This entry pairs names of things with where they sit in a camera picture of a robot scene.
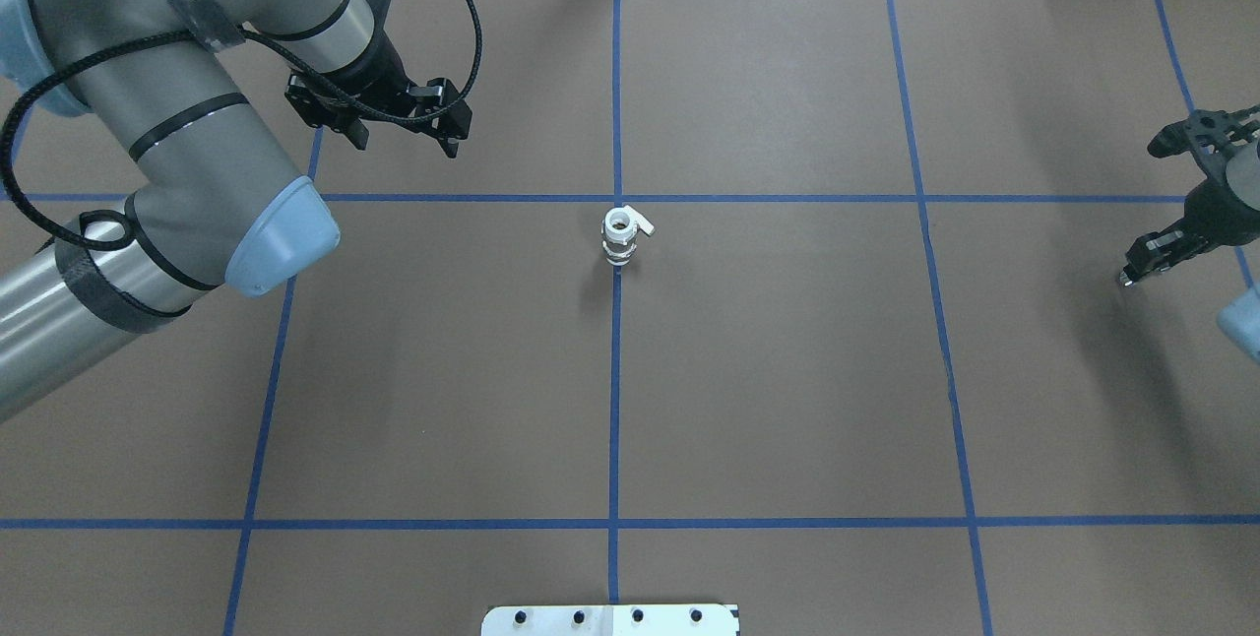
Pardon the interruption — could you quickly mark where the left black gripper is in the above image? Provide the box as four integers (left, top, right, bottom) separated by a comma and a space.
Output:
284, 38, 473, 157

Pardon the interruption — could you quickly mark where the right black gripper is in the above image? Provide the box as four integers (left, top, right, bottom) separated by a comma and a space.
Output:
1121, 179, 1259, 285

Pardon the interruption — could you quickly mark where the white PPR pipe fitting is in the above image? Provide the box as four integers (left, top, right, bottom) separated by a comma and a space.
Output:
601, 205, 656, 268

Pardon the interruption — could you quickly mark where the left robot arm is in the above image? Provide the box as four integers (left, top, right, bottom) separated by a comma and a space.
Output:
3, 0, 484, 419

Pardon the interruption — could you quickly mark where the brown paper table mat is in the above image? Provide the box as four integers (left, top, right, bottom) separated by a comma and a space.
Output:
3, 0, 1257, 635

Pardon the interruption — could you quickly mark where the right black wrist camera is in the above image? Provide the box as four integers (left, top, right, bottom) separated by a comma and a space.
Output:
1147, 105, 1259, 183

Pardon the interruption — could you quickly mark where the white camera pole with base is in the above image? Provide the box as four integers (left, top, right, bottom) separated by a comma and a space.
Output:
480, 605, 741, 635

